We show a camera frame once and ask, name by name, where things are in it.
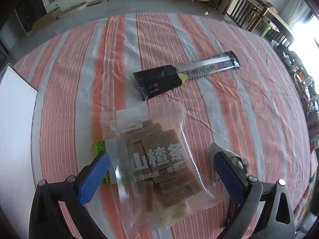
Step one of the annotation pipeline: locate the green snack packet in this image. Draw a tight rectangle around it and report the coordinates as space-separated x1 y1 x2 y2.
93 140 116 184

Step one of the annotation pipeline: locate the hawthorn strips clear bag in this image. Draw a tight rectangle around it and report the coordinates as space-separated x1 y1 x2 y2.
100 103 222 231

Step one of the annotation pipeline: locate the cardboard box on floor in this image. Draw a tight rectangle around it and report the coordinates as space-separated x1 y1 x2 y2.
32 7 62 34

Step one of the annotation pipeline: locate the striped pink grey tablecloth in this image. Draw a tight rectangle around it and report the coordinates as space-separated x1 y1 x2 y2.
12 12 312 239

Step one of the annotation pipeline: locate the long black snack packet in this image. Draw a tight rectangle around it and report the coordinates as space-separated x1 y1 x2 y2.
133 51 241 101

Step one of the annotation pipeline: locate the dark wooden side table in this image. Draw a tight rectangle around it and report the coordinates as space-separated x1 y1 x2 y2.
225 0 295 48

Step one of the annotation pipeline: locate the silver triangular snack packet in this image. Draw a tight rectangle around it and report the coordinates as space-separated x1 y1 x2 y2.
208 142 251 186

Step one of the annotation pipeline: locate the dark chocolate bar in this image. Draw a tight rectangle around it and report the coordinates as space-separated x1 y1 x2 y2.
220 199 240 228

